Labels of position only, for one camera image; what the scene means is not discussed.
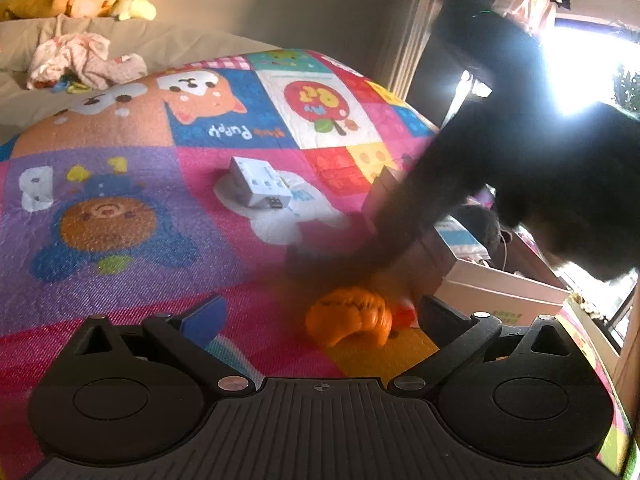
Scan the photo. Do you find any grey curtain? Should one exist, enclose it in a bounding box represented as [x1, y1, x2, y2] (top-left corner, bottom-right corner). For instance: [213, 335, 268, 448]
[374, 0, 452, 102]

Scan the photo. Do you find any black plush toy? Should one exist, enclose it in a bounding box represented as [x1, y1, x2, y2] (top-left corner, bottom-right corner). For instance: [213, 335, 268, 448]
[460, 204, 507, 262]

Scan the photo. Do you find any colourful cartoon printed play mat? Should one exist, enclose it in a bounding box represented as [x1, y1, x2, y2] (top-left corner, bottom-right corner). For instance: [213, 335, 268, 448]
[0, 48, 640, 480]

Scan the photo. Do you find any crumpled patterned cloth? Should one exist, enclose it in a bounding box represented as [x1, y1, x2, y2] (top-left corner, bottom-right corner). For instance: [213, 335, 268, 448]
[27, 32, 149, 91]

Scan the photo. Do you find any pink cardboard box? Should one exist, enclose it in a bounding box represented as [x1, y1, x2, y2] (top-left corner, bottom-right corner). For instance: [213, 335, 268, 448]
[362, 164, 574, 332]

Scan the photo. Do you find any small colourful toy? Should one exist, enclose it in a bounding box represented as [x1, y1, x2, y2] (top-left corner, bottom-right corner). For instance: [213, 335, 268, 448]
[50, 76, 94, 94]

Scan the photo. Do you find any small white box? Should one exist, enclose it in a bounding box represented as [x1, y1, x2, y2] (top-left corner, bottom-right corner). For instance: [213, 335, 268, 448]
[227, 156, 294, 210]

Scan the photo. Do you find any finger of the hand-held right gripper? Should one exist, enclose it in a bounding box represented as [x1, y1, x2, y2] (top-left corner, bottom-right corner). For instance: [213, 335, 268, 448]
[284, 147, 467, 287]

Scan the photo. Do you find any orange rubber toy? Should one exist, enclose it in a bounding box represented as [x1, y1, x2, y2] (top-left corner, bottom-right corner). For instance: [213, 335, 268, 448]
[304, 285, 416, 349]

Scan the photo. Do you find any tall twiggy plant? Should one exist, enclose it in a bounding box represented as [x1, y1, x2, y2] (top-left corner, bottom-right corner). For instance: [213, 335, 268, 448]
[612, 64, 640, 112]

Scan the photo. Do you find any beige bed sheet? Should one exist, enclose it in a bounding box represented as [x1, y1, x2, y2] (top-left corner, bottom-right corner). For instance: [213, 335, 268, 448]
[0, 14, 282, 147]

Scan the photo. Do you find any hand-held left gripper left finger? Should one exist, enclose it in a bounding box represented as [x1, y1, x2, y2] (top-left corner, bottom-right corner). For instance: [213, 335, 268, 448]
[74, 294, 256, 397]

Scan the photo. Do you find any blue and white packet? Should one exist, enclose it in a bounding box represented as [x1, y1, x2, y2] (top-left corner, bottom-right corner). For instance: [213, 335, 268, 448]
[434, 219, 494, 264]

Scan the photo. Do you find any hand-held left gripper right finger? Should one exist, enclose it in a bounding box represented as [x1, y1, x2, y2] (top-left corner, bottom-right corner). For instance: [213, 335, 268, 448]
[389, 294, 574, 401]

